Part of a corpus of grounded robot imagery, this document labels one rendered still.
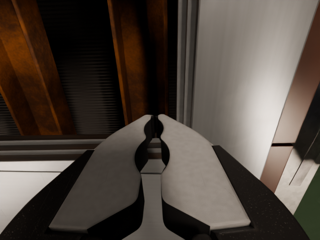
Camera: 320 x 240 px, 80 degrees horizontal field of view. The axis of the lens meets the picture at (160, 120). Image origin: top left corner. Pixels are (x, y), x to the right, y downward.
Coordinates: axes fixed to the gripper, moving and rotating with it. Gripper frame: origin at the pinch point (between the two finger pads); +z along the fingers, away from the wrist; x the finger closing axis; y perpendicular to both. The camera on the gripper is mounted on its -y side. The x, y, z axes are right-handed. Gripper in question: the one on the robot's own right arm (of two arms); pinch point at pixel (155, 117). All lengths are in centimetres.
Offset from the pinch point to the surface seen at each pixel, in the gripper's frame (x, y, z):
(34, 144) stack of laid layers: -16.1, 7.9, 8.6
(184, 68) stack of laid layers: 2.8, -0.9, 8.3
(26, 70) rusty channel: -23.7, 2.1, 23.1
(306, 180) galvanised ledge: 35, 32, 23
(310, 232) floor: 131, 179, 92
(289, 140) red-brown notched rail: 15.9, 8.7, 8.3
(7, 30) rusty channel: -24.2, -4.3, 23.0
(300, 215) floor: 114, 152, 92
